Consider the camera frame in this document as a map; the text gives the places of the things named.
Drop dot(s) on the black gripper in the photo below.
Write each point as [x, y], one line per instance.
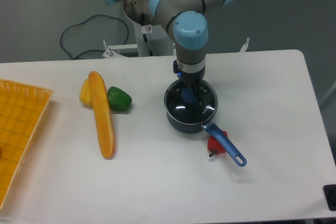
[194, 74]

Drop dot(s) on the glass lid with blue knob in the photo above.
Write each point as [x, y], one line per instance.
[177, 101]

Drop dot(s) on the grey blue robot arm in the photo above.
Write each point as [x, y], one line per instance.
[185, 24]

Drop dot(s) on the dark blue saucepan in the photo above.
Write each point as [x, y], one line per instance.
[213, 130]

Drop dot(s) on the red bell pepper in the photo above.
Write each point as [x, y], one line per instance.
[214, 147]

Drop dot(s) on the green bell pepper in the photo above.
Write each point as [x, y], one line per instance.
[119, 100]

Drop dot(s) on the long orange baguette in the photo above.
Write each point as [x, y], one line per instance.
[102, 113]

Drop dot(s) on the yellow bell pepper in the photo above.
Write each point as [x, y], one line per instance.
[84, 95]

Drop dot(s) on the black object at table edge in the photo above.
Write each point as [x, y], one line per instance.
[329, 192]

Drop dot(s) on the yellow woven basket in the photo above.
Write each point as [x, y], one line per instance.
[22, 108]

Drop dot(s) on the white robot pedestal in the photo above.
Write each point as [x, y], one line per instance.
[151, 38]

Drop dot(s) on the white pedestal base frame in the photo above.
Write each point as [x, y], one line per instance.
[120, 51]

